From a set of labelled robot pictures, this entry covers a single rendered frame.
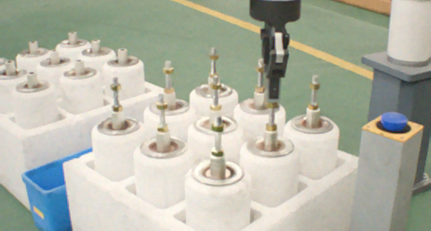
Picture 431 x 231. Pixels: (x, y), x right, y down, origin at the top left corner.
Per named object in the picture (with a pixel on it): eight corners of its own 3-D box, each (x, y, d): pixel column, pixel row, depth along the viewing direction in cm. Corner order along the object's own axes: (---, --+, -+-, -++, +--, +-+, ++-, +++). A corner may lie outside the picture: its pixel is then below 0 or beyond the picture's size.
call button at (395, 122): (387, 122, 81) (389, 109, 80) (410, 128, 79) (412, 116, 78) (375, 129, 79) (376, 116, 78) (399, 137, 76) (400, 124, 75)
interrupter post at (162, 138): (153, 152, 86) (152, 132, 85) (159, 145, 88) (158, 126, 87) (168, 153, 85) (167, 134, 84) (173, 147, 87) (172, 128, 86)
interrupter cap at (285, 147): (297, 141, 89) (297, 137, 89) (290, 162, 83) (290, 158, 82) (252, 135, 91) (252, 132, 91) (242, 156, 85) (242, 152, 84)
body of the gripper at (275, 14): (306, -4, 74) (304, 61, 77) (296, -14, 82) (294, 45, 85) (252, -4, 73) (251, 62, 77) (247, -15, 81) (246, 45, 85)
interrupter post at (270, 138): (278, 145, 88) (279, 127, 87) (276, 152, 86) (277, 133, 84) (264, 144, 88) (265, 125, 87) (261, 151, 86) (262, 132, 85)
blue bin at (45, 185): (140, 175, 129) (137, 129, 124) (170, 193, 122) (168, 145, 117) (28, 222, 110) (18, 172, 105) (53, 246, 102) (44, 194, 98)
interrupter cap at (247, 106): (257, 98, 107) (258, 95, 107) (288, 108, 102) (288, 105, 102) (231, 108, 102) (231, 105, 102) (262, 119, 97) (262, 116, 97)
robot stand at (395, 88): (389, 162, 135) (404, 48, 123) (432, 186, 123) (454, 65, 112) (347, 177, 128) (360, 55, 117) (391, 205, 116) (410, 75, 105)
